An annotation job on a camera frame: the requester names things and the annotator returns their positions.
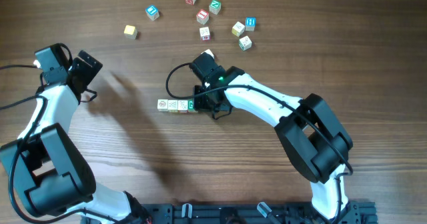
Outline red drawing wooden block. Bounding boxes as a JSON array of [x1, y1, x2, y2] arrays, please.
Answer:
[[157, 99, 168, 112]]

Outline green N wooden block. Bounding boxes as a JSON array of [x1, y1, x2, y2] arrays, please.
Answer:
[[209, 0, 222, 15]]

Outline red I wooden block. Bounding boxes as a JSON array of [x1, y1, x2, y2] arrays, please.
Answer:
[[196, 9, 209, 25]]

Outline white red picture block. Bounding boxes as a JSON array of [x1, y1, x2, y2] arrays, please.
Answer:
[[199, 27, 211, 41]]

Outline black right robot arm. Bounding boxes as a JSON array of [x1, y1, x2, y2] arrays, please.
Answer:
[[189, 52, 353, 221]]

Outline yellow sided wooden block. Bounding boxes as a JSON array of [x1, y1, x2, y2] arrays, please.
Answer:
[[232, 21, 246, 37]]

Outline green Z wooden block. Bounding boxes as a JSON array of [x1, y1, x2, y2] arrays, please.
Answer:
[[187, 100, 197, 113]]

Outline blue letter wooden block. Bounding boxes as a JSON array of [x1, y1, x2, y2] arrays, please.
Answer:
[[145, 5, 159, 21]]

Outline blue H wooden block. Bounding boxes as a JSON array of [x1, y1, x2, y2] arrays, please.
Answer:
[[245, 17, 256, 31]]

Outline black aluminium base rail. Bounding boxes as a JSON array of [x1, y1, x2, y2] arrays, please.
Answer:
[[79, 200, 380, 224]]

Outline plain yellowish wooden block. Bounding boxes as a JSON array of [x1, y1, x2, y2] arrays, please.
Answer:
[[123, 25, 138, 39]]

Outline white green sided block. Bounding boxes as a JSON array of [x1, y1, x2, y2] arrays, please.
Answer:
[[239, 36, 252, 51]]

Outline yellow edged wooden block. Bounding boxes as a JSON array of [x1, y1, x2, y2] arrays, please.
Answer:
[[167, 99, 178, 113]]

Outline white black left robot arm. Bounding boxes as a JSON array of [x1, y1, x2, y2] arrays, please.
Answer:
[[1, 43, 153, 223]]

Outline white red striped block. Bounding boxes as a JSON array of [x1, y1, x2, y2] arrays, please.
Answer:
[[177, 100, 189, 113]]

